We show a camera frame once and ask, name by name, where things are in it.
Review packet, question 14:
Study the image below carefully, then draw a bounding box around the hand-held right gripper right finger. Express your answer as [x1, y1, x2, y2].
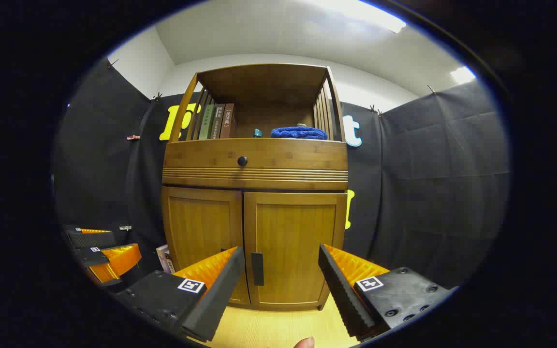
[318, 244, 453, 341]

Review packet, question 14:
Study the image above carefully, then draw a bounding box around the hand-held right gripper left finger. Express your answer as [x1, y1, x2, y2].
[114, 246, 246, 343]

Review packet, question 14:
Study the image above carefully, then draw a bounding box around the black door handle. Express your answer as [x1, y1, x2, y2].
[251, 252, 265, 287]

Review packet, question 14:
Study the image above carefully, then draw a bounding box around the wooden cabinet door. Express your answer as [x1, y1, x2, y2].
[162, 187, 250, 306]
[244, 191, 348, 310]

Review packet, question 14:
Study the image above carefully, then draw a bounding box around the wooden double-door shoe cabinet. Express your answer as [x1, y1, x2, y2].
[161, 63, 349, 311]

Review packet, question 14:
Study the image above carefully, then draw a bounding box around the wooden cabinet drawer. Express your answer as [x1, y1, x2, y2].
[163, 138, 349, 183]

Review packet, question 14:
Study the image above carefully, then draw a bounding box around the white booklet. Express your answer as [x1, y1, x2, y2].
[156, 244, 176, 275]

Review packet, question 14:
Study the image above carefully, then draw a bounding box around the black backdrop cloth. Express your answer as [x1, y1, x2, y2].
[54, 58, 510, 290]

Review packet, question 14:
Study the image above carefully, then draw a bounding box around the green book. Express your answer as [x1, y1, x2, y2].
[198, 104, 215, 140]

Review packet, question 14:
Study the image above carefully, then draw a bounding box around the blue folded towel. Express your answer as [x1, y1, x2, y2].
[271, 126, 329, 141]

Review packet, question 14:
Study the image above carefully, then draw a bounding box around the grey book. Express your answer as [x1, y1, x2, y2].
[210, 103, 226, 140]

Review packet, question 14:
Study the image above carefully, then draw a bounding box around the brown book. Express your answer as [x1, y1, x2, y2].
[220, 103, 236, 139]

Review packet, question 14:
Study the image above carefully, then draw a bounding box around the small ceiling light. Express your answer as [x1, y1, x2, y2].
[450, 66, 476, 84]

